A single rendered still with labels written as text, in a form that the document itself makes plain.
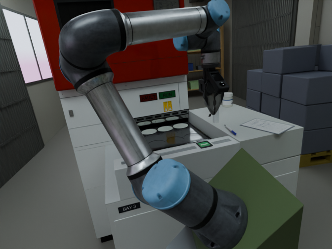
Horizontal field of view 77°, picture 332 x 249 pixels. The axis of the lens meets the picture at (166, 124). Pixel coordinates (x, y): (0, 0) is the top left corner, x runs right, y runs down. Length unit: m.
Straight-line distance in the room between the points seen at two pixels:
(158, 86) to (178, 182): 1.02
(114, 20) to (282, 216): 0.56
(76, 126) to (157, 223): 0.79
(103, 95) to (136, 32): 0.18
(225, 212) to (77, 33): 0.52
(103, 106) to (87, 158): 0.95
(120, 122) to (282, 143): 0.80
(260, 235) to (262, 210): 0.05
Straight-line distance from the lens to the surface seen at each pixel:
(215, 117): 1.20
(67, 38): 0.55
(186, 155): 0.88
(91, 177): 1.58
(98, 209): 1.72
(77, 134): 1.46
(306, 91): 2.56
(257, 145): 1.05
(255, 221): 0.57
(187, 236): 0.74
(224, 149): 0.95
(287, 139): 1.16
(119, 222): 0.98
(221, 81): 0.83
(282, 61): 2.86
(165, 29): 0.60
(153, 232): 1.05
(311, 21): 3.99
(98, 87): 0.60
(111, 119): 0.59
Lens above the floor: 1.36
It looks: 19 degrees down
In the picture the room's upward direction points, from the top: 6 degrees counter-clockwise
